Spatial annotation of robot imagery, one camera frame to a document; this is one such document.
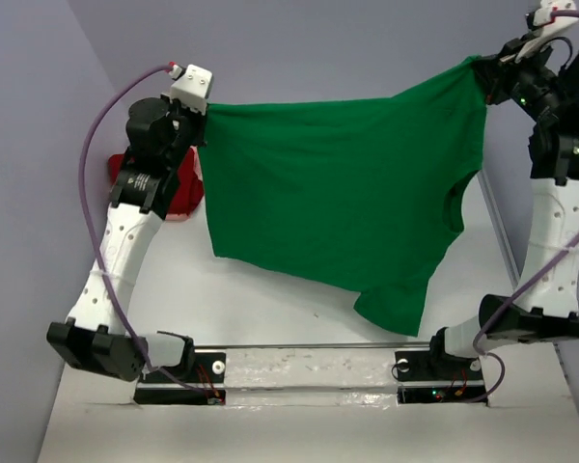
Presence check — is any aluminium table rail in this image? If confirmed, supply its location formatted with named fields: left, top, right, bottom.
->
left=478, top=171, right=519, bottom=285

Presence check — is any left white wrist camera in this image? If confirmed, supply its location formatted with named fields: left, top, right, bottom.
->
left=169, top=64, right=213, bottom=115

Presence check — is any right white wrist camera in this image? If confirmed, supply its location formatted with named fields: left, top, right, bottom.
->
left=514, top=0, right=578, bottom=63

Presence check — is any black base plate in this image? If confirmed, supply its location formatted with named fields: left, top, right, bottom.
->
left=133, top=349, right=227, bottom=406
left=391, top=349, right=487, bottom=405

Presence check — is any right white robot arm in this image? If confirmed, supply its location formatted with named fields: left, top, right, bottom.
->
left=425, top=39, right=579, bottom=378

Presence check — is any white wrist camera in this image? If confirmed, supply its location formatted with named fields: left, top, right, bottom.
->
left=514, top=0, right=578, bottom=63
left=169, top=64, right=213, bottom=115

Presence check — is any green t shirt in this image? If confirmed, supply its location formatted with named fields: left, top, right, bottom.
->
left=199, top=58, right=487, bottom=337

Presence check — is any pink folded t shirt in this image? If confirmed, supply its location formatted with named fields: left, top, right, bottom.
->
left=166, top=160, right=204, bottom=222

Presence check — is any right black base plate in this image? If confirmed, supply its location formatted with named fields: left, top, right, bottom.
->
left=391, top=349, right=487, bottom=405

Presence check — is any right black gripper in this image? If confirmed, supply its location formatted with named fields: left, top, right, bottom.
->
left=478, top=31, right=571, bottom=124

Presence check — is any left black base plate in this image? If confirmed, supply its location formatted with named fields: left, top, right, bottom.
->
left=133, top=349, right=227, bottom=406

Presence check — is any red folded t shirt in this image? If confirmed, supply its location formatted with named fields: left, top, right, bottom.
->
left=107, top=148, right=204, bottom=221

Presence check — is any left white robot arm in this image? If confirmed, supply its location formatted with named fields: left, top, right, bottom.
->
left=46, top=95, right=207, bottom=382

